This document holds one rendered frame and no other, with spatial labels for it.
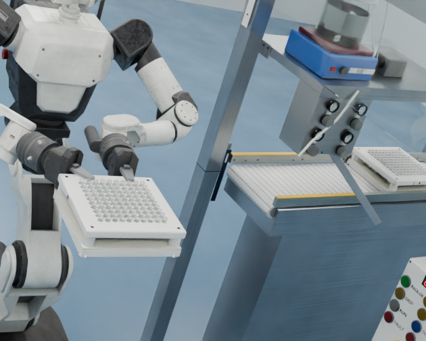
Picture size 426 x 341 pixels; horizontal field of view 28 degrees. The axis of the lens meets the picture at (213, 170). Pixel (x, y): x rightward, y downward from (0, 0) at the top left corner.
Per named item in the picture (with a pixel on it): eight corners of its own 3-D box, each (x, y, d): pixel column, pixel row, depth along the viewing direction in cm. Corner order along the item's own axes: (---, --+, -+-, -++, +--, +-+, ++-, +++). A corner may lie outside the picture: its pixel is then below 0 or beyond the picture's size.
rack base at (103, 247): (179, 256, 199) (182, 248, 198) (80, 257, 188) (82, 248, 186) (145, 200, 218) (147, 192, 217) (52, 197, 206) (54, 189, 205)
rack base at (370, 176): (389, 198, 296) (391, 192, 295) (346, 163, 313) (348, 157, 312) (435, 196, 310) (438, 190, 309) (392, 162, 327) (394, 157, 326)
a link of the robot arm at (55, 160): (90, 146, 209) (55, 126, 213) (63, 154, 201) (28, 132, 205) (79, 190, 214) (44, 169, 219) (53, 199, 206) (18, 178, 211)
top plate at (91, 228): (185, 239, 197) (187, 231, 196) (85, 238, 185) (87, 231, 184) (149, 183, 216) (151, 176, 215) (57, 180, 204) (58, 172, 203)
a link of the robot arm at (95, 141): (126, 174, 229) (119, 154, 238) (136, 139, 224) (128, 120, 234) (85, 169, 225) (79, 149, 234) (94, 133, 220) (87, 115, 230)
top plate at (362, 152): (394, 186, 294) (396, 181, 293) (351, 151, 311) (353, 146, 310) (441, 184, 308) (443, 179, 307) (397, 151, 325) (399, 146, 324)
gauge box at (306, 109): (297, 155, 252) (320, 95, 243) (278, 137, 259) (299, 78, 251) (351, 154, 264) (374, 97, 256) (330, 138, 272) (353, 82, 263)
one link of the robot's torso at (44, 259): (1, 289, 254) (2, 137, 262) (58, 288, 263) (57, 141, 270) (16, 287, 241) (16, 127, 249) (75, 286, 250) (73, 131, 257)
